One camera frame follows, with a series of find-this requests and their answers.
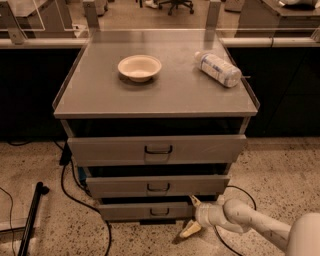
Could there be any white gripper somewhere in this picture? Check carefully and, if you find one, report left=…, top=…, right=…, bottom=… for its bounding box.
left=179, top=195, right=225, bottom=238

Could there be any grey drawer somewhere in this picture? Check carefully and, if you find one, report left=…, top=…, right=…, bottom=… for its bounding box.
left=99, top=202, right=195, bottom=221
left=86, top=175, right=230, bottom=198
left=68, top=135, right=246, bottom=167

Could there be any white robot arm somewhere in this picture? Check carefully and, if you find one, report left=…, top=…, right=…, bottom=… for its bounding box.
left=180, top=195, right=320, bottom=256

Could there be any grey drawer cabinet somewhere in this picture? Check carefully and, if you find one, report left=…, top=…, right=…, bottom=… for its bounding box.
left=54, top=29, right=258, bottom=209

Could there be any clear plastic water bottle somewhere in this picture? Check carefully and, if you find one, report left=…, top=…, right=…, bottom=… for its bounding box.
left=194, top=52, right=242, bottom=88

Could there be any white bowl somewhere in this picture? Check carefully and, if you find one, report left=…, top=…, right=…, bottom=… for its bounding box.
left=118, top=55, right=162, bottom=82

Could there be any black pole on floor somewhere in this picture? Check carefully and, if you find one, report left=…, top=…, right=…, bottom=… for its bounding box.
left=18, top=182, right=50, bottom=256

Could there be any black office chair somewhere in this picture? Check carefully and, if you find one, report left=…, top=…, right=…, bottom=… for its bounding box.
left=158, top=0, right=194, bottom=16

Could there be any black floor cable right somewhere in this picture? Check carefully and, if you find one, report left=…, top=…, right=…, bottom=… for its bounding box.
left=212, top=185, right=258, bottom=256

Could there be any black floor cable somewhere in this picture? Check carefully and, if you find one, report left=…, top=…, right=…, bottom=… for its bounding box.
left=53, top=139, right=113, bottom=256
left=212, top=185, right=258, bottom=256

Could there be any black floor cable left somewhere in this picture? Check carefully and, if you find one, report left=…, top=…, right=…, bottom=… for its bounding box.
left=53, top=139, right=113, bottom=256

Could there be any thin black cable far left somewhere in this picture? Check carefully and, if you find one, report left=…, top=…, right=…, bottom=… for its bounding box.
left=0, top=186, right=17, bottom=256

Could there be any white horizontal rail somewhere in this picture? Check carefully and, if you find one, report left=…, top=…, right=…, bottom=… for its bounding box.
left=0, top=37, right=320, bottom=49

